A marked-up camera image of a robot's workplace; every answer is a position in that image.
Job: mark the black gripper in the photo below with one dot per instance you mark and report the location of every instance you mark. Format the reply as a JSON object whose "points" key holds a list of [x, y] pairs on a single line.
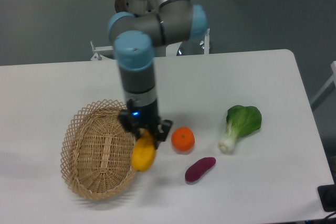
{"points": [[145, 117]]}

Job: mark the yellow mango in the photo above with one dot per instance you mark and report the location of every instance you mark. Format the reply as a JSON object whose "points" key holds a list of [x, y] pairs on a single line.
{"points": [[144, 152]]}

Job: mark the woven wicker basket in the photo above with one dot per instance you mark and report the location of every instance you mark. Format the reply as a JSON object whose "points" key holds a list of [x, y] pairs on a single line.
{"points": [[96, 152]]}

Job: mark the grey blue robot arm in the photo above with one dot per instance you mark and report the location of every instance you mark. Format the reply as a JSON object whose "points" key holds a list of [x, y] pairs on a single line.
{"points": [[135, 33]]}

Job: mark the orange tangerine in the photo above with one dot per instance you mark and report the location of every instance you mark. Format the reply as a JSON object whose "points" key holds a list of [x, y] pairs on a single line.
{"points": [[183, 139]]}

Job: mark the purple sweet potato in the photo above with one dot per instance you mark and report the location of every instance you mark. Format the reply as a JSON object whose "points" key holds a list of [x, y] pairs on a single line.
{"points": [[198, 169]]}

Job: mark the green bok choy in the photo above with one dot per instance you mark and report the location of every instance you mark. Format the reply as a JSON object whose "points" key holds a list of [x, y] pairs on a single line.
{"points": [[241, 121]]}

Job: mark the black device at table edge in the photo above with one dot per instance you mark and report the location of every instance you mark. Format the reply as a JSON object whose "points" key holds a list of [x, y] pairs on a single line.
{"points": [[327, 197]]}

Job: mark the white furniture leg right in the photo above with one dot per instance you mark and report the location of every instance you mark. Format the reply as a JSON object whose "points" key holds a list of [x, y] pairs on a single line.
{"points": [[327, 88]]}

